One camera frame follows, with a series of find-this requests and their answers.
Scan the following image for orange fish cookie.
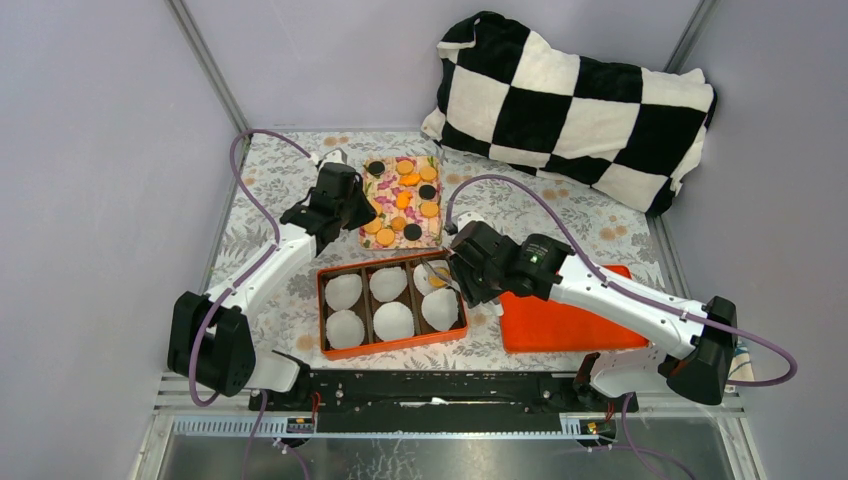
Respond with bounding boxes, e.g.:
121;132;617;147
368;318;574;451
395;191;413;210
398;173;421;186

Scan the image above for metal tongs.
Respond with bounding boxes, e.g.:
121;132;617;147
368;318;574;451
420;260;460;293

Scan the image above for orange cookie box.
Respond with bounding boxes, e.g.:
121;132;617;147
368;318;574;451
317;252;468;360

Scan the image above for black sandwich cookie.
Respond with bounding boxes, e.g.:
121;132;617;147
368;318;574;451
418;184;438;200
403;224;422;241
366;160;386;177

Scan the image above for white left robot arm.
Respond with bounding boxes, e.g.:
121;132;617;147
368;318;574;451
167;148;376;411

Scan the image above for checkered black white pillow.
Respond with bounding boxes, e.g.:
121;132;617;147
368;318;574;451
422;11;717;216

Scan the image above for swirl yellow cookie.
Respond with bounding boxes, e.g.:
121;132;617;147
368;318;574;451
390;217;406;232

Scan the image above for round dotted yellow biscuit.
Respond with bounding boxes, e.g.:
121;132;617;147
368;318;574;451
419;166;438;182
419;202;440;218
369;200;384;218
396;159;415;176
428;275;446;288
362;217;383;235
375;228;396;247

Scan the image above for orange box lid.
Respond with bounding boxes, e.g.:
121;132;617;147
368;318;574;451
499;293;649;354

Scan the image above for floral cookie tray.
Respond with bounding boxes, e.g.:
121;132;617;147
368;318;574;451
359;155;444;250

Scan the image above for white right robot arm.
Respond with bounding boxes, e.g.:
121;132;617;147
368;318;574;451
449;212;736;412

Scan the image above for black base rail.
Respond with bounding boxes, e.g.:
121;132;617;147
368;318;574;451
248;369;639;434

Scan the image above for teal cream cloth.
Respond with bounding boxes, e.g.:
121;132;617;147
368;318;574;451
727;340;755;391

